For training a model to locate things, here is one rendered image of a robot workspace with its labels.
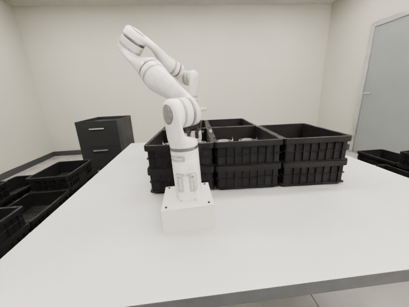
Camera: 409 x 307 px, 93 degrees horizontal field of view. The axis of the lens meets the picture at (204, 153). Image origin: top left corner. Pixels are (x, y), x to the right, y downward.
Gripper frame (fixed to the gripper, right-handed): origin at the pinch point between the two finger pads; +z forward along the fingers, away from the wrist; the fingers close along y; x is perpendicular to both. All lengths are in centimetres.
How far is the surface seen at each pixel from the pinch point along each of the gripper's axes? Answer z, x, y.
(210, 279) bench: 20, 51, 51
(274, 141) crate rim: -2.4, 45.5, -1.9
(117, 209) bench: 20, 3, 49
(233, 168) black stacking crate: 8.8, 32.3, 9.8
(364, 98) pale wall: -4, 67, -361
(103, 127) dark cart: 8, -153, -15
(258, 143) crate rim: -2.0, 40.2, 2.7
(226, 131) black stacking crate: -0.2, 8.5, -20.7
